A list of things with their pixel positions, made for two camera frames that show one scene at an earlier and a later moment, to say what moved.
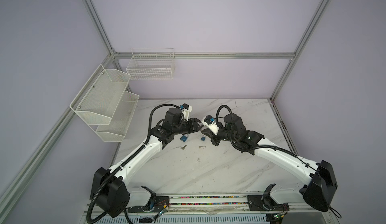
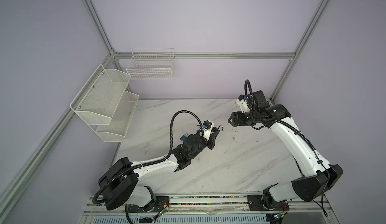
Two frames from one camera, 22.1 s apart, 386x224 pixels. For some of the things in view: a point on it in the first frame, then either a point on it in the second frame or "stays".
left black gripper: x=194 y=126 → x=212 y=139
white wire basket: x=151 y=64 stays
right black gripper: x=210 y=134 → x=234 y=116
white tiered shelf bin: x=97 y=102 stays
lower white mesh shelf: x=116 y=130 stays
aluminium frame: x=16 y=184 stays
